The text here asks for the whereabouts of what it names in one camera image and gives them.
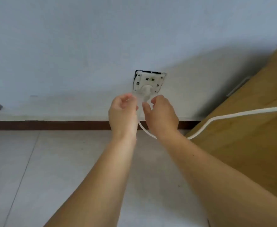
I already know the person's left hand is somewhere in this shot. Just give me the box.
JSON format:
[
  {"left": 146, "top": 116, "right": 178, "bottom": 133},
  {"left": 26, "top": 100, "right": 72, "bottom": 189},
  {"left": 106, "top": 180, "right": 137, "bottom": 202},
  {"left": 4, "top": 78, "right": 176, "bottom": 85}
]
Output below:
[{"left": 108, "top": 93, "right": 139, "bottom": 141}]

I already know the white lamp cord with plug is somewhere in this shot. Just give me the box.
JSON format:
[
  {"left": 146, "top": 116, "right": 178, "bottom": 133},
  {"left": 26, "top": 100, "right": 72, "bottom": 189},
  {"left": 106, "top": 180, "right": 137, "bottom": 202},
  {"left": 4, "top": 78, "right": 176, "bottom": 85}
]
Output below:
[{"left": 137, "top": 85, "right": 277, "bottom": 140}]

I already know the person's right hand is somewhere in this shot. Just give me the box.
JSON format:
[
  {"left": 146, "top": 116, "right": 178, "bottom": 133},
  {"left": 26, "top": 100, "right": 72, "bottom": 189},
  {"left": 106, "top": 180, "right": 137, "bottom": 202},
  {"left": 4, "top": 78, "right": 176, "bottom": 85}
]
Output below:
[{"left": 142, "top": 94, "right": 180, "bottom": 140}]

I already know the white wall socket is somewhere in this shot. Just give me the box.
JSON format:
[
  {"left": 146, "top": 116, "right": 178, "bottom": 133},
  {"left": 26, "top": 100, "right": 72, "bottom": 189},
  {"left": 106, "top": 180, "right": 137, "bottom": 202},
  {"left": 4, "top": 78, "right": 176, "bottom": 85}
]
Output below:
[{"left": 132, "top": 70, "right": 167, "bottom": 97}]

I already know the light wooden cabinet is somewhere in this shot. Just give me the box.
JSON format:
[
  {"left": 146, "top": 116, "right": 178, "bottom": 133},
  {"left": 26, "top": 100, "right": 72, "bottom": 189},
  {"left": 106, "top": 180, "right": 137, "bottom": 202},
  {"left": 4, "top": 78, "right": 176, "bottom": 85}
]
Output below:
[{"left": 185, "top": 41, "right": 277, "bottom": 206}]

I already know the person's left forearm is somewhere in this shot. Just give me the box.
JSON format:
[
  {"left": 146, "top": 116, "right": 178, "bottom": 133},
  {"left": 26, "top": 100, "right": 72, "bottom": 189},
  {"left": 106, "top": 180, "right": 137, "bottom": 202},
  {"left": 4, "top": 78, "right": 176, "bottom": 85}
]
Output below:
[{"left": 43, "top": 136, "right": 138, "bottom": 227}]

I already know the person's right forearm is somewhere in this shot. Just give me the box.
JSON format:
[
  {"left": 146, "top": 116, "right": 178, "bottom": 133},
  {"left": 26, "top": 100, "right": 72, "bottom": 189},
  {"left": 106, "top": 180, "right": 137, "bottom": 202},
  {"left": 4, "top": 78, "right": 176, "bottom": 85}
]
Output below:
[{"left": 157, "top": 130, "right": 277, "bottom": 227}]

